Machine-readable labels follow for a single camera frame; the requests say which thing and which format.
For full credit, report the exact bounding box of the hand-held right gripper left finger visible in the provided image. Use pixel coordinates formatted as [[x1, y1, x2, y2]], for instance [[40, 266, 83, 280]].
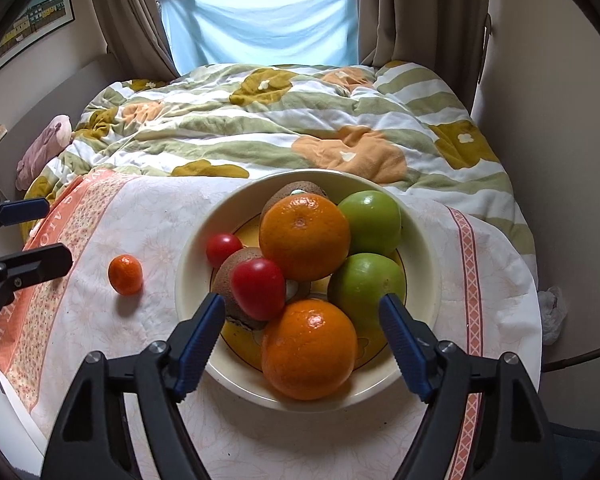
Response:
[[40, 291, 227, 480]]

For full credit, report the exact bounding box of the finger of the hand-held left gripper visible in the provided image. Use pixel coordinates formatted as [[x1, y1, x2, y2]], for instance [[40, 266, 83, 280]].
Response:
[[0, 197, 51, 243], [0, 242, 74, 343]]

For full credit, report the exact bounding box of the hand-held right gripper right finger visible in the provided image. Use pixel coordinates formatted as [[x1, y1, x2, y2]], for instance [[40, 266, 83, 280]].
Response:
[[378, 292, 563, 480]]

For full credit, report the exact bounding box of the cream bowl with duck print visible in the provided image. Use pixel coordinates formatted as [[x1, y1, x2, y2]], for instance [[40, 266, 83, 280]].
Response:
[[175, 170, 442, 411]]

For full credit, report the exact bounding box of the brown kiwi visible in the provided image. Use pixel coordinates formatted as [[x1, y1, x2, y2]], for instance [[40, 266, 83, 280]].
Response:
[[211, 246, 312, 331], [260, 180, 330, 221]]

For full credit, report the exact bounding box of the green apple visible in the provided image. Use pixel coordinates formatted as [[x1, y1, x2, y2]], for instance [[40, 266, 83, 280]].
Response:
[[336, 190, 402, 257], [327, 253, 407, 333]]

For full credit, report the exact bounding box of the red tomato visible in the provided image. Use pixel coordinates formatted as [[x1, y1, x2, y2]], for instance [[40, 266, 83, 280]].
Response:
[[231, 258, 287, 322], [206, 233, 244, 270]]

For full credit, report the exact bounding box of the small mandarin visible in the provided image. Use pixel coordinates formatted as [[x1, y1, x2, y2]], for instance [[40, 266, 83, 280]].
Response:
[[108, 255, 144, 296]]

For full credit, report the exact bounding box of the large orange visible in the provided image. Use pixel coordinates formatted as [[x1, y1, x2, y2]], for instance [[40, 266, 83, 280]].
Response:
[[258, 193, 352, 282], [261, 299, 358, 401]]

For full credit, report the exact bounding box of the pink plush toy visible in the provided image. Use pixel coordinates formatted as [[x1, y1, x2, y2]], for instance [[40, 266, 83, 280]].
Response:
[[15, 115, 75, 191]]

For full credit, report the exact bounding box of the white tablecloth with pink border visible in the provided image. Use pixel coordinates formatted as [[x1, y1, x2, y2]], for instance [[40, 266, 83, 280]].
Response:
[[0, 170, 541, 480]]

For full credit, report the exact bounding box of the white plastic bag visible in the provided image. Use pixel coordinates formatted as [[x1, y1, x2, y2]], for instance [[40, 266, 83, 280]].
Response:
[[537, 286, 568, 346]]

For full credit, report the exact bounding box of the beige curtain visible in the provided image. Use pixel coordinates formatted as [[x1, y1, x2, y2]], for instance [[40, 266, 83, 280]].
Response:
[[82, 0, 183, 83], [352, 0, 491, 73]]

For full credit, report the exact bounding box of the floral striped quilt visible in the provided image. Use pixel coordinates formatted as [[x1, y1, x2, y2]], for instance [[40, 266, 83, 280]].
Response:
[[22, 61, 538, 281]]

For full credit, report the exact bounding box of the light blue cloth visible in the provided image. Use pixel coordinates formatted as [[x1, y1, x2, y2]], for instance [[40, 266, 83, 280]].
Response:
[[160, 0, 360, 77]]

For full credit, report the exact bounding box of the framed wall poster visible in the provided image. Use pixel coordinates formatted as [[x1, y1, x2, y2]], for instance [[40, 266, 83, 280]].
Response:
[[0, 0, 76, 86]]

